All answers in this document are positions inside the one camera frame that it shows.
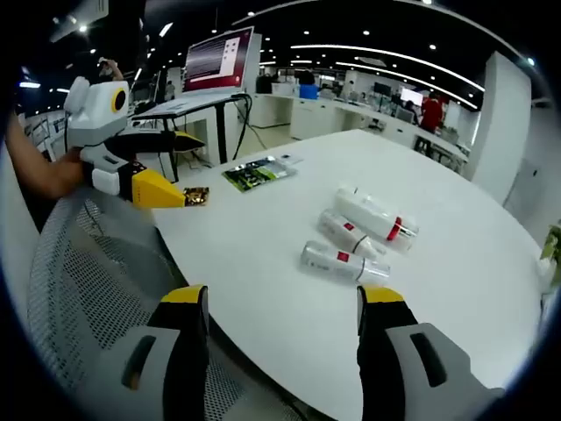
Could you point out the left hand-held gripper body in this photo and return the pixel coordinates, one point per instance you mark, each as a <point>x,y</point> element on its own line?
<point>94,118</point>

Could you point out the green potted plant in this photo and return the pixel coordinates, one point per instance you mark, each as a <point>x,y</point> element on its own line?
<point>552,243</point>

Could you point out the green printed packet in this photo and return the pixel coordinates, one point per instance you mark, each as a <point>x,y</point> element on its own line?
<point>254,173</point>

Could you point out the small lit monitor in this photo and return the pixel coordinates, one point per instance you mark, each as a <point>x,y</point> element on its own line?
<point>412,96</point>

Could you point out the grey mesh chair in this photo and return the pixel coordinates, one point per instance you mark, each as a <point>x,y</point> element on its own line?
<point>87,272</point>

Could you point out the white standing desk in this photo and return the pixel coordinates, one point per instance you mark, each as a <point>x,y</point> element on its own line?
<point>184,107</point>

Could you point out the long white counter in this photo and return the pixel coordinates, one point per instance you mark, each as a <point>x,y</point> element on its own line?
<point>350,118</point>

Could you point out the gold foil packet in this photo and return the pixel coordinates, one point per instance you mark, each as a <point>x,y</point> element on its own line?
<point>196,196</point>

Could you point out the large red-ringed skincare bottle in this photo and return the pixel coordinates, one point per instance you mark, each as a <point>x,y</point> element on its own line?
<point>368,212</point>

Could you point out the white pointed-cap skincare bottle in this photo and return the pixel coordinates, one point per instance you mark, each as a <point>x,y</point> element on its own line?
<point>342,230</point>

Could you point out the large white-framed monitor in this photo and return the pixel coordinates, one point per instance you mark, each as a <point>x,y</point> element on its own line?
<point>217,61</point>

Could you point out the white clear-cap skincare bottle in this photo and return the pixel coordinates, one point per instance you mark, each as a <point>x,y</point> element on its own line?
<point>337,261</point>

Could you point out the blue box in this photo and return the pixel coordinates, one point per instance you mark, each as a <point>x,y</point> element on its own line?
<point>307,91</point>

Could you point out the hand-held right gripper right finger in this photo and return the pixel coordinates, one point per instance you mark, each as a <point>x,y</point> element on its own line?
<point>394,377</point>

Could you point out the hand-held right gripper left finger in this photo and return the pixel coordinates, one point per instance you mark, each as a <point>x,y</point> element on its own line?
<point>144,373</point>

